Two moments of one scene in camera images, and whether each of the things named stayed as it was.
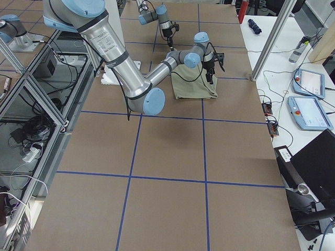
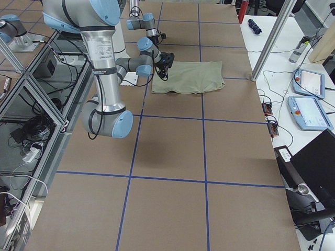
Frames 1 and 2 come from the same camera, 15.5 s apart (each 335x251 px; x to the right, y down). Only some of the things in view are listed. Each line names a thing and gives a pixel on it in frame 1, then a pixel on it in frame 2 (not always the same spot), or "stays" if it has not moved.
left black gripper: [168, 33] -> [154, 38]
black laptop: [309, 176] stays
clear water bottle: [299, 49] stays
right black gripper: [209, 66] -> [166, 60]
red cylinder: [244, 9] stays
